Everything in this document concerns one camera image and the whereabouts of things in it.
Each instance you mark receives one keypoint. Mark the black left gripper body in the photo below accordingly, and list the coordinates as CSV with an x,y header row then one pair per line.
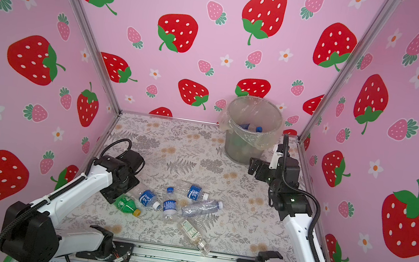
x,y
130,183

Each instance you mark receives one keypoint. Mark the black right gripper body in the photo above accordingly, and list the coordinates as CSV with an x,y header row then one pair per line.
x,y
259,170

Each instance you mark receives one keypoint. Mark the green bottle yellow cap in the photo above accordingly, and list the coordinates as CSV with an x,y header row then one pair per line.
x,y
127,205

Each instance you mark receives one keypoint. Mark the clear square bottle green label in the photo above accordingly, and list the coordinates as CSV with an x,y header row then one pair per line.
x,y
194,236

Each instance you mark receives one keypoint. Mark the Fiji bottle red flower label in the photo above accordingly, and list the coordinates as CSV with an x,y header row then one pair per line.
x,y
251,128

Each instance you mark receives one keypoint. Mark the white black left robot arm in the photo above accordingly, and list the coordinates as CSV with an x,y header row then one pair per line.
x,y
32,232

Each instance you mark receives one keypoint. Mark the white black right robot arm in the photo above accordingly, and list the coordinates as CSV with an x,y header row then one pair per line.
x,y
297,209

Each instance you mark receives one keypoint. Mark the translucent plastic bin liner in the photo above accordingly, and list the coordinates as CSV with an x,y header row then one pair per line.
x,y
256,111

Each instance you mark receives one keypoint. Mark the clear bottle blue label white cap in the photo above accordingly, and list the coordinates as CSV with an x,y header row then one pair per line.
x,y
193,192

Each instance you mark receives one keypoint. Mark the crushed clear bottle white cap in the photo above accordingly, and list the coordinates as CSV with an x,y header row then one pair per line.
x,y
202,208

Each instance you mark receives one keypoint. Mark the grey wire mesh bin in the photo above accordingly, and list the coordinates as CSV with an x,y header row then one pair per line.
x,y
239,150

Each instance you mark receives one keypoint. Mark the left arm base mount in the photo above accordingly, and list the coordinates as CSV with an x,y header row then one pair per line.
x,y
109,249

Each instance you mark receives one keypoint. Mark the aluminium left corner post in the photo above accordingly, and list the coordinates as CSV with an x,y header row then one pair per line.
x,y
92,46

